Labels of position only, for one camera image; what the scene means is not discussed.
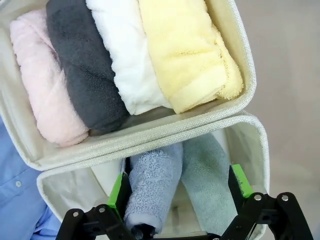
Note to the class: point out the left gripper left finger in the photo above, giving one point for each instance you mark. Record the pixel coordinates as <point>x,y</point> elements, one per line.
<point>115,195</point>

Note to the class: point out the white towel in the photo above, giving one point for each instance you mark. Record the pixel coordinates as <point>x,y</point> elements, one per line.
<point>125,62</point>

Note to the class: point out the cream fabric storage bin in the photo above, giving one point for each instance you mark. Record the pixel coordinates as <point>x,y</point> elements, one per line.
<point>247,62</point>
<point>260,150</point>

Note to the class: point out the teal grey towel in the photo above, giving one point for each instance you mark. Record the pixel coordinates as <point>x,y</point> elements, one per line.
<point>207,180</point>

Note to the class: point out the yellow towel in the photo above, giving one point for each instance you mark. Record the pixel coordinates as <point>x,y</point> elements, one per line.
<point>187,62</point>

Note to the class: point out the pink towel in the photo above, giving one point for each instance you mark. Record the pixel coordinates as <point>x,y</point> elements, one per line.
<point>45,87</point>

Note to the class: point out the light blue towel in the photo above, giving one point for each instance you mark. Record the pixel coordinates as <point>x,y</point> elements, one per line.
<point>152,180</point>

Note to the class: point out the person in blue shirt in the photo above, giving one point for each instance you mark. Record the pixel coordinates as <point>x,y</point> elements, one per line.
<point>17,200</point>

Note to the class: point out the dark grey towel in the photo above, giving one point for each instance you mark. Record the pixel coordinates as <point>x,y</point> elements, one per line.
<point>85,75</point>

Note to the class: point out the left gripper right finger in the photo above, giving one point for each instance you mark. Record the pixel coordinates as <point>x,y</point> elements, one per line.
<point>265,215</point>

